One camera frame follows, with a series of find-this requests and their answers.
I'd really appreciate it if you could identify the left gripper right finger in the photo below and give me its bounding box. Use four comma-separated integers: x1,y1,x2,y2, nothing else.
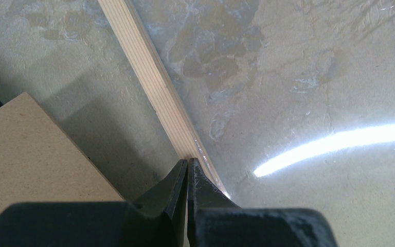
187,158,337,246

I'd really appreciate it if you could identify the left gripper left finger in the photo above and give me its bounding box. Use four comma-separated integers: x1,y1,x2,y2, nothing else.
0,160,188,246

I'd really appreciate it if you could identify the brown backing board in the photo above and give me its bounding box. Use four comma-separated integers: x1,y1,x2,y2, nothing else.
0,93,122,213

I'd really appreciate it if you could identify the blue wooden picture frame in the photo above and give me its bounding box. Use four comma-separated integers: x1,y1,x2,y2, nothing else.
99,1,230,197

